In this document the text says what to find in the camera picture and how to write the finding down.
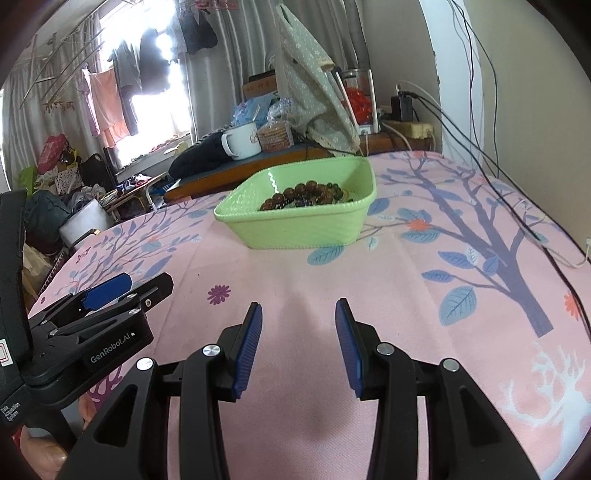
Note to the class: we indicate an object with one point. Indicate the red plastic bag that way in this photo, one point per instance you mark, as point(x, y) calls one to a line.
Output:
point(51, 153)

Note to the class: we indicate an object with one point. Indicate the white enamel mug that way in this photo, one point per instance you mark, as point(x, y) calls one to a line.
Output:
point(241, 142)

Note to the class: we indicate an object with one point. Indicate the black power adapter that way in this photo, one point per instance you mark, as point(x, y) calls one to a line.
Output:
point(402, 108)

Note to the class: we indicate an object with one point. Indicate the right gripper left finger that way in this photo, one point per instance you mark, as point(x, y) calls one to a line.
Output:
point(128, 437)

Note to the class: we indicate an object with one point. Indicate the white storage box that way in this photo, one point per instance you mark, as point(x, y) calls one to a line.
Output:
point(91, 217)

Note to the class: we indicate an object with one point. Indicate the pink printed bedsheet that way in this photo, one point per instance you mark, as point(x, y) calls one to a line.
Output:
point(448, 264)

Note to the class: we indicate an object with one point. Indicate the left human hand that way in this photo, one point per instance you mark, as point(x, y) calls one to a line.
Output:
point(45, 456)

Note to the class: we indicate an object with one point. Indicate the floral cloth cover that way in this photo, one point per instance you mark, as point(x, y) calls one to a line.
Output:
point(304, 76)

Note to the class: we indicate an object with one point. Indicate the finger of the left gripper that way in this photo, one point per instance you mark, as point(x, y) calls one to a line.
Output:
point(73, 307)
point(137, 300)

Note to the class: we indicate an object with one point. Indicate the packaged snack bag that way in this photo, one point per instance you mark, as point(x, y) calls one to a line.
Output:
point(275, 136)

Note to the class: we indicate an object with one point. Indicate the wooden side table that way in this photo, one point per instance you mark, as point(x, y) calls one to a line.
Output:
point(230, 175)

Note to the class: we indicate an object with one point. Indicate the green plastic tray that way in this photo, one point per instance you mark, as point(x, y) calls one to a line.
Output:
point(304, 205)

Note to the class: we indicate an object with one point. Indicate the dark folded clothing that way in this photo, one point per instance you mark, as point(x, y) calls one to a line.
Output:
point(205, 156)

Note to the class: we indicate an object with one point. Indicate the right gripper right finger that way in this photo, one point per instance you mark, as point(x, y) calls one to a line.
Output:
point(467, 436)

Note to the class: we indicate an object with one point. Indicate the blender with red contents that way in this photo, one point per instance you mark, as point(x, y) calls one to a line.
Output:
point(361, 101)

